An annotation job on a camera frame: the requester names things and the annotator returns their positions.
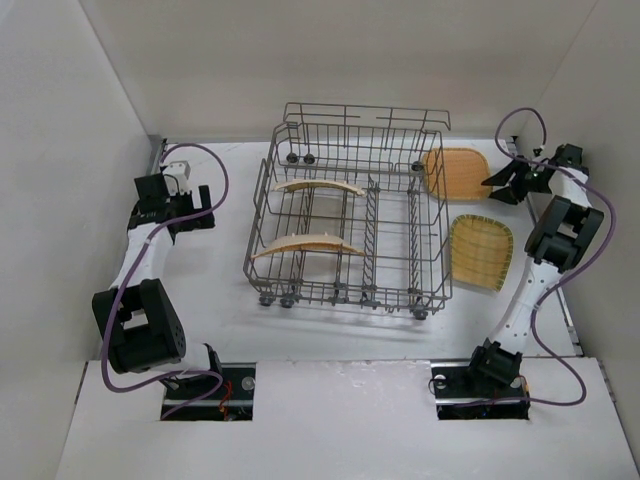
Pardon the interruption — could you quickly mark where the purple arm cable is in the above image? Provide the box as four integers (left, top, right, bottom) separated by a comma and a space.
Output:
494, 106, 618, 405
99, 142, 231, 420

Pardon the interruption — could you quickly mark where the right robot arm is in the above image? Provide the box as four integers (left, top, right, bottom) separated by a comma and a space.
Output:
468, 144, 604, 387

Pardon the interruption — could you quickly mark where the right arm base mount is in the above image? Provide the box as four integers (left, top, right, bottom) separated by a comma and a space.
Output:
428, 362, 531, 420

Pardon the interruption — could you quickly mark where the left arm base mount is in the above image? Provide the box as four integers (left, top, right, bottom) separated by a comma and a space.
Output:
160, 363, 256, 422

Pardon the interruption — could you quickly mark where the orange fish-shaped woven plate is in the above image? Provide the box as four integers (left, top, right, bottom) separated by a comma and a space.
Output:
250, 233, 365, 259

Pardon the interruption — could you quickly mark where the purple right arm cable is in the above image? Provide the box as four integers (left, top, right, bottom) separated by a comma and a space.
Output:
494, 106, 618, 405

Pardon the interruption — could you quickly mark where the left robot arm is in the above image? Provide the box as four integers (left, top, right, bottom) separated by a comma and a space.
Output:
91, 174, 223, 393

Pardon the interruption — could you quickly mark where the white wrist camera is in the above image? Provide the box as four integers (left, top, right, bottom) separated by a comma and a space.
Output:
162, 160, 191, 196
532, 145, 549, 163

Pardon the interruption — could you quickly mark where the green-rimmed bamboo woven plate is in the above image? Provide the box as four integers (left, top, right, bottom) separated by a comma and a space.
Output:
450, 214, 514, 292

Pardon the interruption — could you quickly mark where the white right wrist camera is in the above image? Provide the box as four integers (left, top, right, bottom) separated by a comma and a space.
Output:
532, 145, 549, 163

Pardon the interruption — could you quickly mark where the grey wire dish rack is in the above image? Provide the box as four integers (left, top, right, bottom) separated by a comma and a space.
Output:
243, 102, 452, 320

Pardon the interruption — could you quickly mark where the orange square woven plate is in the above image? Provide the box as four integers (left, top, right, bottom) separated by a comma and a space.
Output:
422, 147, 492, 202

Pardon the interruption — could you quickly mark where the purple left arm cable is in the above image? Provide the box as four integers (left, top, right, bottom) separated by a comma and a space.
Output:
99, 142, 231, 420

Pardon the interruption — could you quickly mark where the yellow rectangular bamboo mat plate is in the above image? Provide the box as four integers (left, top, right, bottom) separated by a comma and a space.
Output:
271, 179, 366, 197

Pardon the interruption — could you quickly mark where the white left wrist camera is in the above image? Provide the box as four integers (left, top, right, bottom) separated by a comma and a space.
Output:
162, 160, 191, 196

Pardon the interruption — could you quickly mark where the aluminium rail left side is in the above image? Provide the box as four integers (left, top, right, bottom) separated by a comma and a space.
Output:
97, 135, 169, 361

